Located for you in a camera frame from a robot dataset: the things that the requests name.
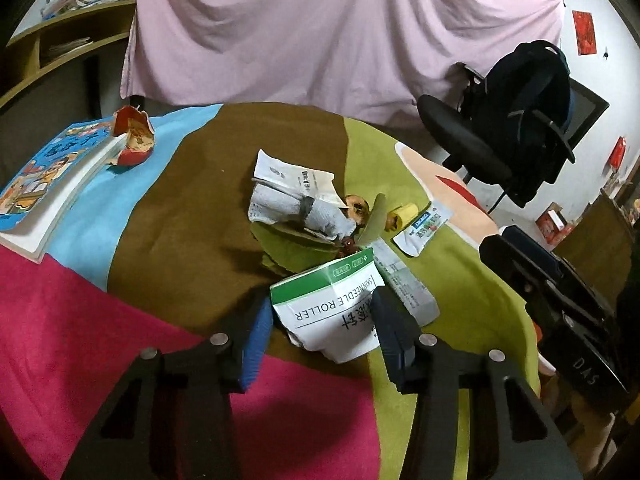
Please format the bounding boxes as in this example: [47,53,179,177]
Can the long grey white box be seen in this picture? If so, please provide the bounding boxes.
[372,240,441,327]

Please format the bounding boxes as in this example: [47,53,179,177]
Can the colourful patchwork blanket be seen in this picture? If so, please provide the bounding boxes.
[0,102,543,480]

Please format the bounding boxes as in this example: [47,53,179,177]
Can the crumpled white paper packet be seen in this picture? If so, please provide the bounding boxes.
[252,149,336,197]

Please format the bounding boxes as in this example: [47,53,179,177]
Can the red cardboard box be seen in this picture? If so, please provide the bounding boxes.
[536,202,576,249]

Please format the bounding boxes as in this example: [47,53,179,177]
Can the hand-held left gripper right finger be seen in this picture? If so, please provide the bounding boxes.
[370,285,583,480]

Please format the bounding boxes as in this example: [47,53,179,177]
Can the black office chair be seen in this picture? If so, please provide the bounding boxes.
[417,62,611,211]

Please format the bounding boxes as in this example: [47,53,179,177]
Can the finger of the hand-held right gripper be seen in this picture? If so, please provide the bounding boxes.
[501,225,609,309]
[479,234,557,312]

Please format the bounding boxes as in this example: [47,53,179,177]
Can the white green sachet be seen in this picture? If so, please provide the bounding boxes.
[392,200,454,259]

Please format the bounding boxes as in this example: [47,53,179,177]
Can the dark blue backpack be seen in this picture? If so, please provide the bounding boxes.
[472,40,572,208]

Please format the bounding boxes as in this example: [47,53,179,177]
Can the cartoon cover book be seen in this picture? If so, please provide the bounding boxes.
[0,120,126,266]

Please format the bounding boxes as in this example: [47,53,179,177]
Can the wooden shelf unit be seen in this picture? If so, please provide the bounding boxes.
[0,0,138,113]

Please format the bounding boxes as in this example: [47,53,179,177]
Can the red hanging ornament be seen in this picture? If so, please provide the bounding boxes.
[610,136,629,171]

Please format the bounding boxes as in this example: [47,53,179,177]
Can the pink hanging sheet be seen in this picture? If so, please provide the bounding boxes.
[120,0,566,126]

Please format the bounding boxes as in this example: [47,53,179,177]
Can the wooden cabinet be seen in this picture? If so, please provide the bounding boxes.
[552,190,640,306]

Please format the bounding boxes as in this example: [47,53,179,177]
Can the small yellow peel piece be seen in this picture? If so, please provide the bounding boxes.
[385,202,420,231]

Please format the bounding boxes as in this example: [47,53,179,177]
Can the narrow green leaf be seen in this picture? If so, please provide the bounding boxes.
[356,193,389,252]

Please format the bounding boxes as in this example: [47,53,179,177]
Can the large green leaf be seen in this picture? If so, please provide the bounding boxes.
[250,220,351,277]

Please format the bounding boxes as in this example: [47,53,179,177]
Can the torn red packet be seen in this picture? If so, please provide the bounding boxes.
[110,105,157,168]

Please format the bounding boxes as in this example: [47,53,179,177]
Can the crumpled grey white wrapper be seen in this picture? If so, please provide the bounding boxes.
[247,182,357,242]

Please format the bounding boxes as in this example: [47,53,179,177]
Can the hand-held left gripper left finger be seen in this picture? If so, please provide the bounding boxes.
[60,287,275,480]

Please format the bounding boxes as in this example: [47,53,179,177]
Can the red wall poster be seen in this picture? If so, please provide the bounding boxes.
[571,10,598,56]

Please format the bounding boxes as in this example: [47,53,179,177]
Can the brown apple core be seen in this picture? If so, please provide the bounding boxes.
[344,195,372,227]

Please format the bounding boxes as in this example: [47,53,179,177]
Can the torn white green carton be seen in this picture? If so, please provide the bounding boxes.
[270,247,384,365]

